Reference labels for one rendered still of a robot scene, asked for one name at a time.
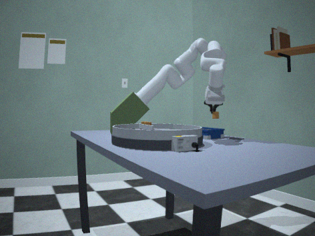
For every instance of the blue tray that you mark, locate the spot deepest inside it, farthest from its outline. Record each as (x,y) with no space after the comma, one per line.
(214,132)

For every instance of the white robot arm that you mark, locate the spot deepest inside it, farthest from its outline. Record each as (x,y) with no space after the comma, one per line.
(183,64)

